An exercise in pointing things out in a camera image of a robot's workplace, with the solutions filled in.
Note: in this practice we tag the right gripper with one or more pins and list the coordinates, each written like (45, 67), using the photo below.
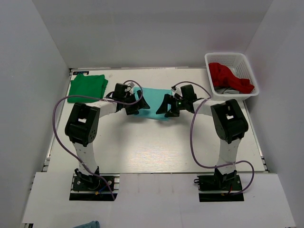
(163, 109)

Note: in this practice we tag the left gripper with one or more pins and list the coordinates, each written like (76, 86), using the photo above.
(140, 104)

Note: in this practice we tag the teal t-shirt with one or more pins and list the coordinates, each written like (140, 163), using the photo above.
(154, 98)

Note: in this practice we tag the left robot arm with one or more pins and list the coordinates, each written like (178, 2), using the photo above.
(82, 126)

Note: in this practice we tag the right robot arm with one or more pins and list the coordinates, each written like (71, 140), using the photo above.
(229, 122)

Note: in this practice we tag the folded green t-shirt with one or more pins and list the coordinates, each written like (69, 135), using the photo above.
(92, 86)

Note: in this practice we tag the grey garment in basket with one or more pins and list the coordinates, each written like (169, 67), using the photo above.
(226, 90)

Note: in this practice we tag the red t-shirt in basket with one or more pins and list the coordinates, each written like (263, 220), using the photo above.
(222, 76)

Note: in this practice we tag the white plastic basket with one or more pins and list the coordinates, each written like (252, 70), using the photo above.
(239, 66)

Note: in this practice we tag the blue label sticker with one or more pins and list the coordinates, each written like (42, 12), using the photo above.
(81, 72)

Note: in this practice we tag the dark teal cloth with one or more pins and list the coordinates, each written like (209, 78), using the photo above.
(92, 224)

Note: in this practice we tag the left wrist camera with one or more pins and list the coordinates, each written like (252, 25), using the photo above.
(129, 87)

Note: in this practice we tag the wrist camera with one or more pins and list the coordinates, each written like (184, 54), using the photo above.
(175, 91)
(129, 87)

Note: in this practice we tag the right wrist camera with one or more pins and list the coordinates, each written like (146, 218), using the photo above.
(175, 91)

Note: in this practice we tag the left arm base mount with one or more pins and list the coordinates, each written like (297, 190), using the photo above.
(98, 191)

